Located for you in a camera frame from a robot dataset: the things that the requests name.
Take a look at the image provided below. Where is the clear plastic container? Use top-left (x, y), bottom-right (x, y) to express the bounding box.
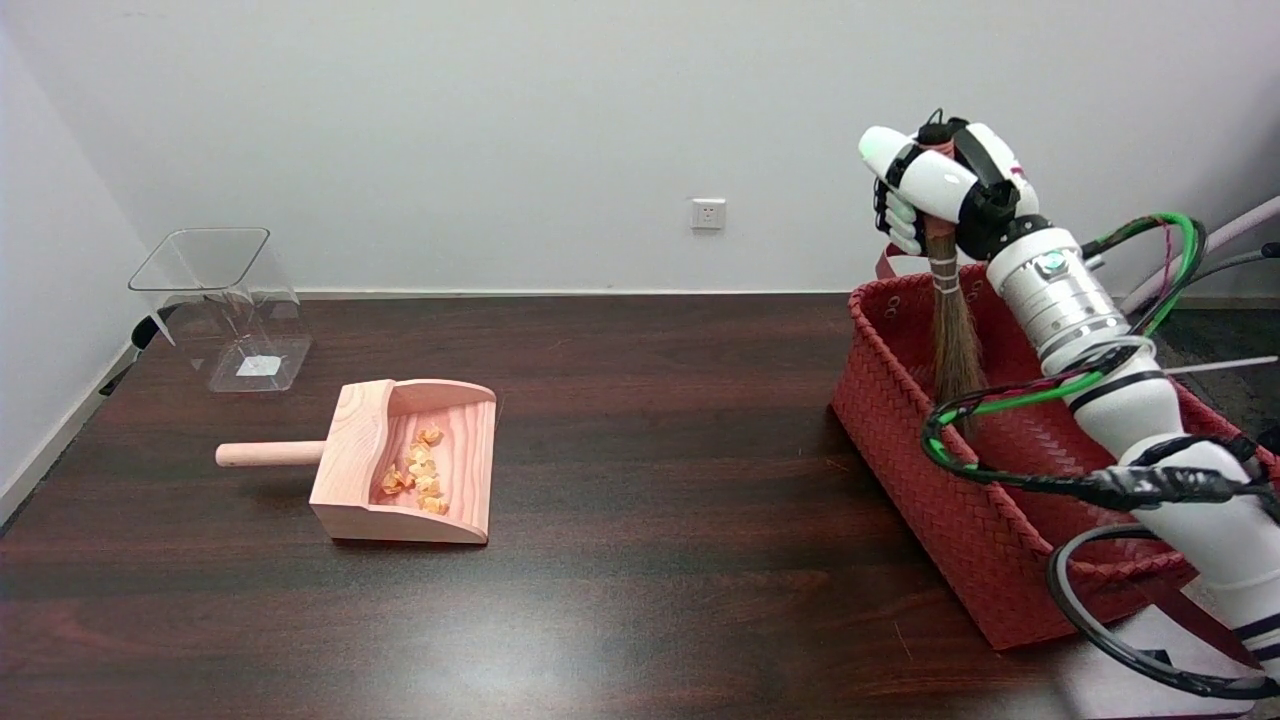
top-left (128, 227), bottom-right (313, 393)

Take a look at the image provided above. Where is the red-brown woven storage basket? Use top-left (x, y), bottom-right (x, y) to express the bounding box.
top-left (832, 245), bottom-right (1280, 653)

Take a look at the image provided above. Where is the white zip tie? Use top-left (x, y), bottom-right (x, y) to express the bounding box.
top-left (1160, 355), bottom-right (1280, 378)

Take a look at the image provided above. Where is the grey-black looped cable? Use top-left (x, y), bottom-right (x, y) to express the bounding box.
top-left (1046, 524), bottom-right (1280, 700)

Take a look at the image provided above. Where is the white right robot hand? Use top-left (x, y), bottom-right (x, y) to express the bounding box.
top-left (858, 112), bottom-right (1052, 264)

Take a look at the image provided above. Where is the small brown straw broom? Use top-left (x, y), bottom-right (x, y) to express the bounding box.
top-left (922, 140), bottom-right (989, 442)

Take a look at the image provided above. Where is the light wooden dustpan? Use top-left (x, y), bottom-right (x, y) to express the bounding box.
top-left (215, 378), bottom-right (498, 546)

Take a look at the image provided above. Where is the green and black braided cable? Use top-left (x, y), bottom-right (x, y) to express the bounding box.
top-left (920, 212), bottom-right (1280, 513)

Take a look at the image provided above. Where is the white and grey office chair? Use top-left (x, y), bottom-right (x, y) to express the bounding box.
top-left (1118, 195), bottom-right (1280, 313)

